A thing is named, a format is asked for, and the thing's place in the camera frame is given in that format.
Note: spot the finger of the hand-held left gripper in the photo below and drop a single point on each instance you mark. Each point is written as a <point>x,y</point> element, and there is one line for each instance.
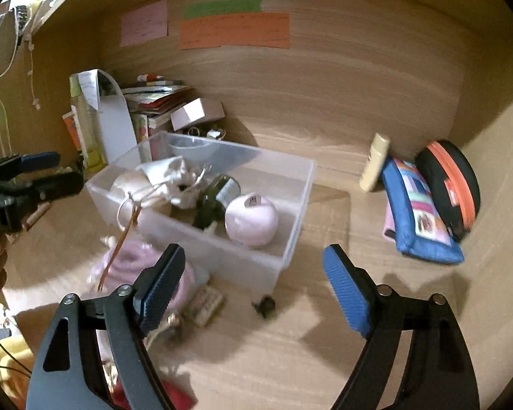
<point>55,186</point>
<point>38,160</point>

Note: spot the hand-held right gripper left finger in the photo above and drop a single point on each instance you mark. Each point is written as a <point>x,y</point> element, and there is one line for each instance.
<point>164,290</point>

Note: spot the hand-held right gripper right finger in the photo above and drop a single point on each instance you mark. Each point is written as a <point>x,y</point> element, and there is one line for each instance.
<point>346,290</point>

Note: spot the beige eraser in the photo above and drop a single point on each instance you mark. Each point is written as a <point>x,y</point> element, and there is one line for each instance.
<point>204,305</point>

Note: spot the small black clip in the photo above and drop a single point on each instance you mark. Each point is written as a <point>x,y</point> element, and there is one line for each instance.
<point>265,306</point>

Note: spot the red rectangular sponge block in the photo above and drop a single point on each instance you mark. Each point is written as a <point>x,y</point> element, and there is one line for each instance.
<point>175,397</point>

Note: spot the clear plastic storage bin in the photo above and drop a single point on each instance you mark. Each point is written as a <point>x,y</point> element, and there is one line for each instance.
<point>278,205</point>

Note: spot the orange and white pen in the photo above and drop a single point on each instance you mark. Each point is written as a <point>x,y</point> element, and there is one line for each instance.
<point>36,218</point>

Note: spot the orange card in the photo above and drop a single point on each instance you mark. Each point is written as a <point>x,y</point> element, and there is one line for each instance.
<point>72,130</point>

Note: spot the green carton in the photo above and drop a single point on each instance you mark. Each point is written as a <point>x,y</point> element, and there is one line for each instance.
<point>85,128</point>

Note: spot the white paper bag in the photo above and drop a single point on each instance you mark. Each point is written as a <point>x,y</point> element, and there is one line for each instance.
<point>117,124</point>

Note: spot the blue patchwork pencil case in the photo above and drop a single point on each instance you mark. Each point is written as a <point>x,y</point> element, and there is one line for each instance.
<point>410,213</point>

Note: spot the dark green bottle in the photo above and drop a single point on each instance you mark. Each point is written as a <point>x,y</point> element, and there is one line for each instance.
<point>213,198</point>

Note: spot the pink yarn ball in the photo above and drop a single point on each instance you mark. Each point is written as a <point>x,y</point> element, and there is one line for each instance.
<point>250,222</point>

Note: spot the stack of books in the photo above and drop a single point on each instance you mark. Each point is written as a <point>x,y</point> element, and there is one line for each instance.
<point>154,100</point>

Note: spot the cream tube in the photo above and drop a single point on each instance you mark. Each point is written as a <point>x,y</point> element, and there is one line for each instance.
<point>374,162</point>

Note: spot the small translucent bowl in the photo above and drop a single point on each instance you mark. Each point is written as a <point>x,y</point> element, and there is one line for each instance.
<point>192,149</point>

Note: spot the yellow cloth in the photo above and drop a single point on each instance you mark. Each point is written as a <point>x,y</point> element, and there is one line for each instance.
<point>8,358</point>

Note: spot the black case with orange zipper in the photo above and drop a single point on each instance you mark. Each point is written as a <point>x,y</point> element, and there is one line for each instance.
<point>442,175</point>

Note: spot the small white box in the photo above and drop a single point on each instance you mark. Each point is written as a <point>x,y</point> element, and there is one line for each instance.
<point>192,113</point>

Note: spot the pink sticky note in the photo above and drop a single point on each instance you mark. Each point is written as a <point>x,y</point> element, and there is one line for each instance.
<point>143,23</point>

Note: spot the orange sticky note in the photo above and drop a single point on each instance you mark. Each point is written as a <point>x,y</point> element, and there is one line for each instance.
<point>235,30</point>

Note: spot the green sticky note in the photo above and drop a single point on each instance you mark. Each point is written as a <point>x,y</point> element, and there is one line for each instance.
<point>222,8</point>

